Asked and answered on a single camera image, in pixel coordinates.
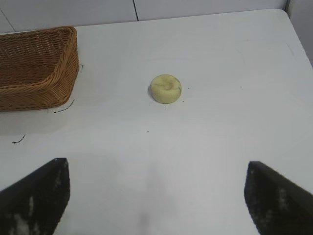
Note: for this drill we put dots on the round pale yellow pastry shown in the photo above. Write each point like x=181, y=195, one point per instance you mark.
x=165, y=89

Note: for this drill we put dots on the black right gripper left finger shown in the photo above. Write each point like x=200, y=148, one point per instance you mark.
x=36, y=200

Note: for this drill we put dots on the brown woven wicker basket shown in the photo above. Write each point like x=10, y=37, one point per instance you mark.
x=31, y=73

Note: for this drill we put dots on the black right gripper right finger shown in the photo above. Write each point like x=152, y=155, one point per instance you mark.
x=278, y=205

